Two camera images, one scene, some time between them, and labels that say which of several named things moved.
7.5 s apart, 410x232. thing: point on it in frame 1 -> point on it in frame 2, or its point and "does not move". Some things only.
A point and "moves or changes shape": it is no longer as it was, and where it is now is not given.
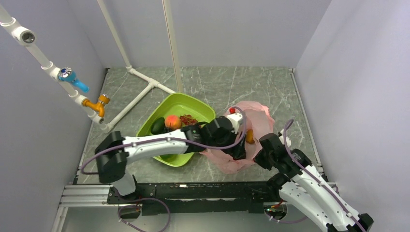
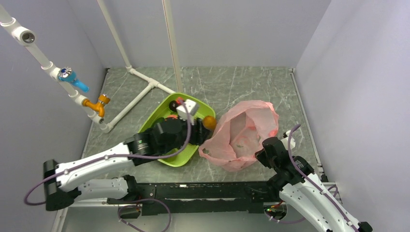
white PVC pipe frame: [27, 37] does not move
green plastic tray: [178, 104] does not move
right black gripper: [258, 158] does not move
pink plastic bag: [259, 119] does not move
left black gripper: [237, 151] -> [199, 133]
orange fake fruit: [250, 138] moves or changes shape
